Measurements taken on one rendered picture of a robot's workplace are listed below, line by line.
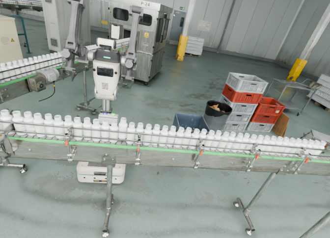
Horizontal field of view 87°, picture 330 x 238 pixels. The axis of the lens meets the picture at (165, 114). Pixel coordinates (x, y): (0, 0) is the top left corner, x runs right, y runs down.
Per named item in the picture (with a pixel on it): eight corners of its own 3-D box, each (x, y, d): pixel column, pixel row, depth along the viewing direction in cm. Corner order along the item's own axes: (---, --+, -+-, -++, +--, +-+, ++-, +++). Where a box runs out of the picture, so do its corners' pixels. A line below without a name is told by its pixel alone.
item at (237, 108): (227, 113, 330) (231, 102, 319) (217, 102, 364) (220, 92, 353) (253, 114, 347) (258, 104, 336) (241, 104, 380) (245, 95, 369)
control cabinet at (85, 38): (80, 46, 734) (77, -9, 639) (91, 48, 729) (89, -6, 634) (67, 48, 664) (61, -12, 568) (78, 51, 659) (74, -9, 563)
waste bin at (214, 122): (200, 141, 312) (211, 111, 280) (194, 126, 350) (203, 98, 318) (223, 143, 319) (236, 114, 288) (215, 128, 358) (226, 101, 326)
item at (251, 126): (246, 130, 374) (251, 122, 363) (237, 120, 409) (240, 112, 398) (270, 132, 387) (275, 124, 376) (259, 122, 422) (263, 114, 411)
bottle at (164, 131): (165, 147, 129) (169, 130, 121) (157, 145, 129) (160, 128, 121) (165, 142, 134) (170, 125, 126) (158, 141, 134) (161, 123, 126)
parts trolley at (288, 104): (270, 113, 480) (289, 79, 431) (259, 104, 527) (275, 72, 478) (302, 117, 498) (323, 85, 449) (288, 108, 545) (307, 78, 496)
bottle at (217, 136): (217, 149, 138) (224, 133, 130) (211, 150, 136) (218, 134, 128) (212, 145, 143) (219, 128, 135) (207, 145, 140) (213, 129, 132)
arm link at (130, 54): (143, 11, 143) (130, 8, 141) (143, 7, 137) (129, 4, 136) (136, 63, 146) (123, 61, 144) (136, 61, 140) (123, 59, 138)
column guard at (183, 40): (176, 60, 835) (180, 35, 780) (175, 58, 869) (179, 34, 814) (183, 61, 842) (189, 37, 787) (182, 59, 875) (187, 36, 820)
